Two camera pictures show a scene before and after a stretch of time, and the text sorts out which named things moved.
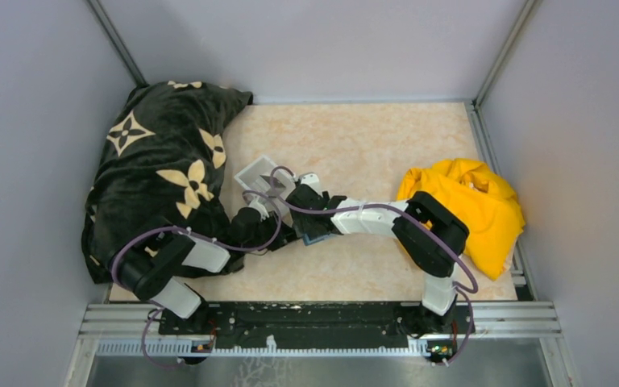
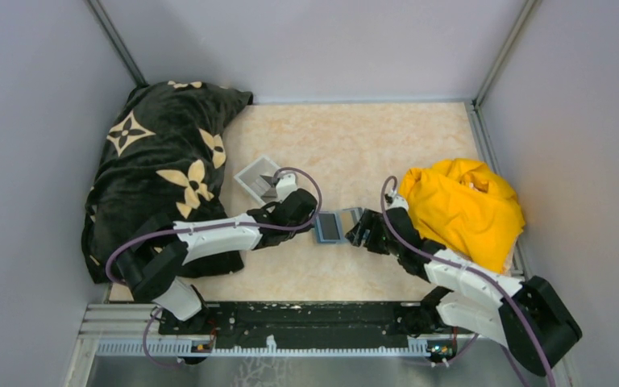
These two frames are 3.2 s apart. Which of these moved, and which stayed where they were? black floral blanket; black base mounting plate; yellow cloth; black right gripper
Moved: black right gripper
Stayed: black base mounting plate; yellow cloth; black floral blanket
